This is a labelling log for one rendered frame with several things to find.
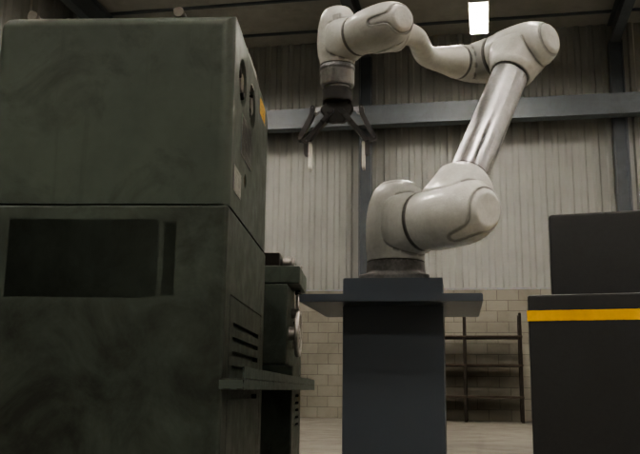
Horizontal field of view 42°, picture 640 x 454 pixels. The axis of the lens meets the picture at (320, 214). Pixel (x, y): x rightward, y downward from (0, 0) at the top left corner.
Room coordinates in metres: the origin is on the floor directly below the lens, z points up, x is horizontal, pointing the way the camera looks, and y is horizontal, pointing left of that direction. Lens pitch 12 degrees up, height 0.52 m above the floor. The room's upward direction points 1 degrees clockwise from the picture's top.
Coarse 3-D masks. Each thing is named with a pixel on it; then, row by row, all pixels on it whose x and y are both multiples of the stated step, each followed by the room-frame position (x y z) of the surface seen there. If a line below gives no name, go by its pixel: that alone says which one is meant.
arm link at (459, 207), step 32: (512, 32) 2.21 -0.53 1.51; (544, 32) 2.16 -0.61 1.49; (512, 64) 2.19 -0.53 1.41; (544, 64) 2.22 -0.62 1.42; (512, 96) 2.16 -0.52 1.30; (480, 128) 2.11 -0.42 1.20; (480, 160) 2.08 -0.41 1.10; (448, 192) 1.99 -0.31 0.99; (480, 192) 1.96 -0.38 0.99; (416, 224) 2.06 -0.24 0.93; (448, 224) 1.99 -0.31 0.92; (480, 224) 1.97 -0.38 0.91
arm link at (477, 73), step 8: (480, 40) 2.32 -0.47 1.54; (472, 48) 2.32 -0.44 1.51; (480, 48) 2.30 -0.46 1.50; (472, 56) 2.31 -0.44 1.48; (480, 56) 2.30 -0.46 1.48; (472, 64) 2.31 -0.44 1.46; (480, 64) 2.31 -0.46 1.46; (472, 72) 2.33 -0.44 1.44; (480, 72) 2.33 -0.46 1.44; (488, 72) 2.32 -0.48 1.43; (464, 80) 2.37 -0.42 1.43; (472, 80) 2.37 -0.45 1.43; (480, 80) 2.36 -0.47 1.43; (488, 80) 2.36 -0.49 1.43
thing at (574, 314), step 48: (576, 240) 6.67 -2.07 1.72; (624, 240) 6.54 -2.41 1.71; (576, 288) 6.67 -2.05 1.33; (624, 288) 6.55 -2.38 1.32; (576, 336) 6.29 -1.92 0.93; (624, 336) 6.18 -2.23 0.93; (576, 384) 6.30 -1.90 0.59; (624, 384) 6.19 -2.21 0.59; (576, 432) 6.31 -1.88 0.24; (624, 432) 6.20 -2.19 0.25
